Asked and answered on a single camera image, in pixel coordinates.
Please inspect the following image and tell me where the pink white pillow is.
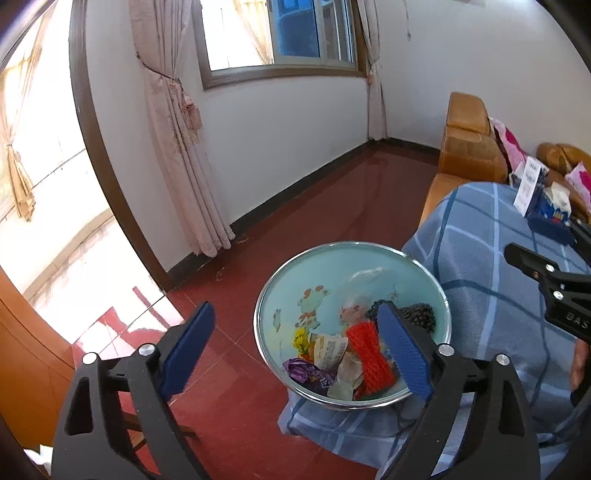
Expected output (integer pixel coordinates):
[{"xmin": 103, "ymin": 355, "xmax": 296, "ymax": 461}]
[
  {"xmin": 488, "ymin": 116, "xmax": 529, "ymax": 174},
  {"xmin": 564, "ymin": 161, "xmax": 591, "ymax": 195}
]

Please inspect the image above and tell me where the beige balcony curtain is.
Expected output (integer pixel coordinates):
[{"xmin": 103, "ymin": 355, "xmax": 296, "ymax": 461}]
[{"xmin": 0, "ymin": 60, "xmax": 38, "ymax": 222}]

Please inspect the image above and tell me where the black foam net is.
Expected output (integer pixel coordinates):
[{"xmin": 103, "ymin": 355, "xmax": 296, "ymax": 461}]
[{"xmin": 367, "ymin": 299, "xmax": 437, "ymax": 334}]

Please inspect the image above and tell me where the teal cartoon print trash bin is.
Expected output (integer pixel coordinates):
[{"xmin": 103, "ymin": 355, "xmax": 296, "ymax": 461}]
[{"xmin": 254, "ymin": 241, "xmax": 452, "ymax": 411}]

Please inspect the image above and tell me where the tall white blue carton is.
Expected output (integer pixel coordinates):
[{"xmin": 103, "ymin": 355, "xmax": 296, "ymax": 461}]
[{"xmin": 512, "ymin": 157, "xmax": 550, "ymax": 217}]

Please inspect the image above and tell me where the brown door frame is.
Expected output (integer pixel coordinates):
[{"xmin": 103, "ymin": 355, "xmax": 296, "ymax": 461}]
[{"xmin": 69, "ymin": 0, "xmax": 171, "ymax": 294}]

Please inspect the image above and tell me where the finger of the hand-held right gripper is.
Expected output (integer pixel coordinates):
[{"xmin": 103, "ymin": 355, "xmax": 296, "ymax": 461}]
[
  {"xmin": 504, "ymin": 242, "xmax": 591, "ymax": 302},
  {"xmin": 526, "ymin": 213, "xmax": 591, "ymax": 250}
]

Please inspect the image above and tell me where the brown leather armchair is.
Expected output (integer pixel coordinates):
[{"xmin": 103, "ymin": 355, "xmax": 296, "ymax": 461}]
[{"xmin": 418, "ymin": 91, "xmax": 509, "ymax": 232}]

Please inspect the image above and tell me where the wooden door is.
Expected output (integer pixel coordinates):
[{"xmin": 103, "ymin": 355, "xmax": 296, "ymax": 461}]
[{"xmin": 0, "ymin": 268, "xmax": 77, "ymax": 450}]

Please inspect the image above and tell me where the person's right hand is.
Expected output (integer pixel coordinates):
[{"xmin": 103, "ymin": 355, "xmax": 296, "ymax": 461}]
[{"xmin": 569, "ymin": 340, "xmax": 591, "ymax": 394}]

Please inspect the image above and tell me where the long pink curtain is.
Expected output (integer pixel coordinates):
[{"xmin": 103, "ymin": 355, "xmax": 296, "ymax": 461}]
[
  {"xmin": 128, "ymin": 0, "xmax": 237, "ymax": 258},
  {"xmin": 355, "ymin": 0, "xmax": 389, "ymax": 141}
]

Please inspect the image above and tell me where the red foam fruit net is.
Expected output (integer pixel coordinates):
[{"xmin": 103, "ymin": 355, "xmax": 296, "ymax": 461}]
[{"xmin": 345, "ymin": 320, "xmax": 399, "ymax": 401}]

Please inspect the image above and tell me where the orange silver snack wrapper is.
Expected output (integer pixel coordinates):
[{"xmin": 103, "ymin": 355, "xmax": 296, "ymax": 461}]
[{"xmin": 307, "ymin": 333, "xmax": 349, "ymax": 372}]

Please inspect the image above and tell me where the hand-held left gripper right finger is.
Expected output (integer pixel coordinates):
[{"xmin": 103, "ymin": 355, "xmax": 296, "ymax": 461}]
[{"xmin": 375, "ymin": 300, "xmax": 541, "ymax": 480}]

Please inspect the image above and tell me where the brown leather sofa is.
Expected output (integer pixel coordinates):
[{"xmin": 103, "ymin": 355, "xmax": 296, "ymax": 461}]
[{"xmin": 536, "ymin": 142, "xmax": 591, "ymax": 217}]

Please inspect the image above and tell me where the blue plaid tablecloth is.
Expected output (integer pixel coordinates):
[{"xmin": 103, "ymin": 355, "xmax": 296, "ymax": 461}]
[{"xmin": 277, "ymin": 181, "xmax": 591, "ymax": 480}]

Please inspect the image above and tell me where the window with brown frame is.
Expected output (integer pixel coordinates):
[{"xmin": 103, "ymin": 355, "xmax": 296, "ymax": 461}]
[{"xmin": 191, "ymin": 0, "xmax": 368, "ymax": 90}]

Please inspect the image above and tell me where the blue carton white top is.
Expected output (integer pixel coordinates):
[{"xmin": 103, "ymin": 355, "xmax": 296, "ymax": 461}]
[{"xmin": 538, "ymin": 181, "xmax": 573, "ymax": 227}]

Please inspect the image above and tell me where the purple wrapper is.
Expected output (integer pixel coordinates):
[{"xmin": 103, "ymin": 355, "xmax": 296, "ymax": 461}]
[{"xmin": 283, "ymin": 357, "xmax": 338, "ymax": 395}]

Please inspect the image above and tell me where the clear plastic wrapper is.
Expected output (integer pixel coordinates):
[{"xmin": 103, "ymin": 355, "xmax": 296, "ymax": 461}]
[{"xmin": 339, "ymin": 267, "xmax": 399, "ymax": 324}]

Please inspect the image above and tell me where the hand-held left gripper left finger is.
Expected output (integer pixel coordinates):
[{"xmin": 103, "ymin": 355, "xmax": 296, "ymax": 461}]
[{"xmin": 51, "ymin": 301, "xmax": 216, "ymax": 480}]

